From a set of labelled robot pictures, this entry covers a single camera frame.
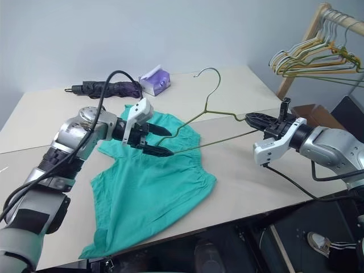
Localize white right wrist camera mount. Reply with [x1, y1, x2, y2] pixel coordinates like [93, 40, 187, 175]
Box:
[253, 118, 308, 166]

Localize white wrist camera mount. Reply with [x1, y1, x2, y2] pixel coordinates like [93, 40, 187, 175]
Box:
[253, 118, 308, 166]
[121, 98, 156, 146]

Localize wooden clothes rack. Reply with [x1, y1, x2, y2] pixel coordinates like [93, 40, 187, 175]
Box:
[276, 2, 364, 100]

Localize green shorts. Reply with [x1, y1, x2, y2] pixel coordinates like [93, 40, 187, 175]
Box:
[78, 104, 217, 260]

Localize black striped trouser leg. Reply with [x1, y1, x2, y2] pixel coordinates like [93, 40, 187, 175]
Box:
[326, 241, 364, 267]

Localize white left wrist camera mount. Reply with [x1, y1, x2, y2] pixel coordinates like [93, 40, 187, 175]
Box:
[121, 98, 156, 146]

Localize brown cardboard box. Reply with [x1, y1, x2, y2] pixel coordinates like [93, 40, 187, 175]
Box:
[291, 104, 346, 133]

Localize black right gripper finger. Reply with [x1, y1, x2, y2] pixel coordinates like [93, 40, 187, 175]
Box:
[250, 122, 273, 133]
[245, 112, 278, 126]

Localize black angular case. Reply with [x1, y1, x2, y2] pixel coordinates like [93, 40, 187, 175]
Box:
[331, 95, 364, 138]

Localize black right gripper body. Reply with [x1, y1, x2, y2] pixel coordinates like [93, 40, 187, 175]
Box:
[262, 97, 298, 140]

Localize bunch of hanging wire hangers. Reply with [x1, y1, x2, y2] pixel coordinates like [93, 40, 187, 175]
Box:
[268, 13, 359, 72]

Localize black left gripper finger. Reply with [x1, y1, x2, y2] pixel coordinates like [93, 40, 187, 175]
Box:
[147, 122, 173, 137]
[142, 143, 175, 158]

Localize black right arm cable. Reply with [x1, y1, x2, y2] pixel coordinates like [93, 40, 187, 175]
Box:
[262, 160, 364, 201]

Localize folded black purple umbrella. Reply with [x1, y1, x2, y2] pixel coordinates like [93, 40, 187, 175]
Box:
[64, 80, 143, 100]

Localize purple tissue pack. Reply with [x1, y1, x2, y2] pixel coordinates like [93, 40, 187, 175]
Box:
[138, 64, 171, 97]

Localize light wooden strip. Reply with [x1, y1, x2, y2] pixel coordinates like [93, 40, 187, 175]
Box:
[269, 224, 297, 273]

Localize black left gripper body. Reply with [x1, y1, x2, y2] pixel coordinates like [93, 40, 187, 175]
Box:
[127, 122, 151, 151]

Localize olive green wire hanger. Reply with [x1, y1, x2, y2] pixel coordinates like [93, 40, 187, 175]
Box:
[159, 67, 258, 156]

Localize white sneaker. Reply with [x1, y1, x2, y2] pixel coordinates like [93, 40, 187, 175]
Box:
[307, 231, 332, 258]

